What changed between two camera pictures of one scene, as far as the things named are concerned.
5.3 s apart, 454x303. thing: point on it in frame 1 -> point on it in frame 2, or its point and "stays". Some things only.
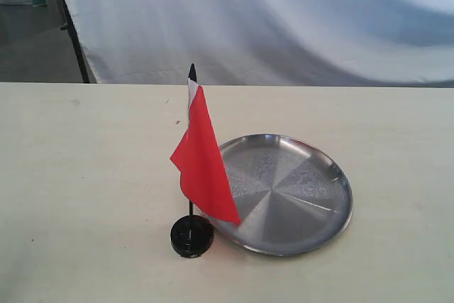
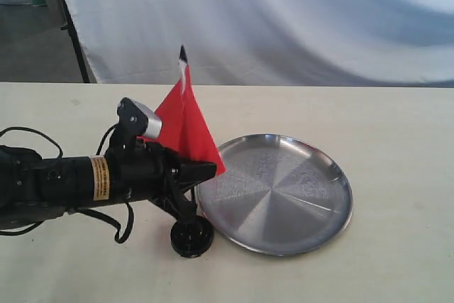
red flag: (200, 160) -> (184, 130)
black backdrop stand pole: (70, 27) stays
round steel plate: (291, 198) stays
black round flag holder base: (191, 236) stays
